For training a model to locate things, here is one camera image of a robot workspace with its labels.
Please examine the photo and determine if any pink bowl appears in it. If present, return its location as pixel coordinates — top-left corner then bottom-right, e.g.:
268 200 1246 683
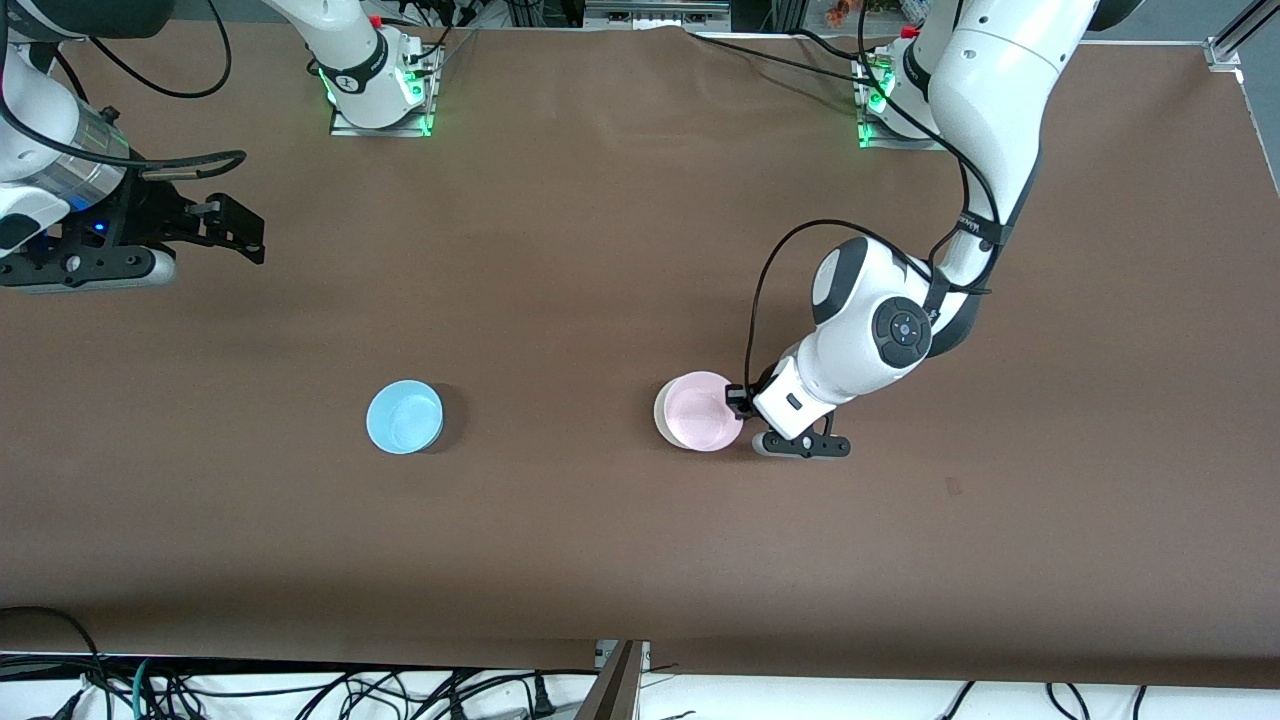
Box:
664 371 745 453

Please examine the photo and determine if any blue bowl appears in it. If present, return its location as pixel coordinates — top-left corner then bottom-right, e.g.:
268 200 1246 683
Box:
366 379 444 455

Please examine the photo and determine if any brown table cover sheet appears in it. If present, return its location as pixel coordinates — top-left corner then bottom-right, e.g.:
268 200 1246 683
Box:
0 25 1280 691

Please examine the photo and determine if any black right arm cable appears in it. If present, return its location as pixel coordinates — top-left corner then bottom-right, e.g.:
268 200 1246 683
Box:
0 0 247 187

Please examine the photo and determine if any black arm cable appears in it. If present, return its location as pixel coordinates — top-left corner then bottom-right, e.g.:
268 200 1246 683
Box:
743 0 1003 396
0 0 247 187

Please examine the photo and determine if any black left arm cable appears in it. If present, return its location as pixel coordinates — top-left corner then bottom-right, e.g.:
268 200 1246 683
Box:
743 0 1003 396

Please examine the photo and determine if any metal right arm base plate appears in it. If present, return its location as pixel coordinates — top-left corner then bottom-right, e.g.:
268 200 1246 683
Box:
329 40 438 139

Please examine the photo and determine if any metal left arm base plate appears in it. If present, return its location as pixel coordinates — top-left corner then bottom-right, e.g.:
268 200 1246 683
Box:
855 55 963 153

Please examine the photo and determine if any aluminium profile post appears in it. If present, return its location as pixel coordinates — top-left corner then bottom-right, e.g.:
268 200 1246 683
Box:
578 640 651 720

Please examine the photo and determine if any long black table cable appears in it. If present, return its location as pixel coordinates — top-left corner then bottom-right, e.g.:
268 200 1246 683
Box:
685 28 881 89

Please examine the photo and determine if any aluminium rail with connectors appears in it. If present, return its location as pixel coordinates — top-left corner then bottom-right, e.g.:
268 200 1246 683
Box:
584 0 733 31

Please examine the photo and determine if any thick black floor cable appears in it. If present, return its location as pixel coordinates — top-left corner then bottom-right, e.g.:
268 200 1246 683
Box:
0 606 106 701

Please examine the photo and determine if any aluminium corner frame profile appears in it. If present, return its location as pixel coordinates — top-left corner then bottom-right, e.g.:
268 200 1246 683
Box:
1203 0 1280 73

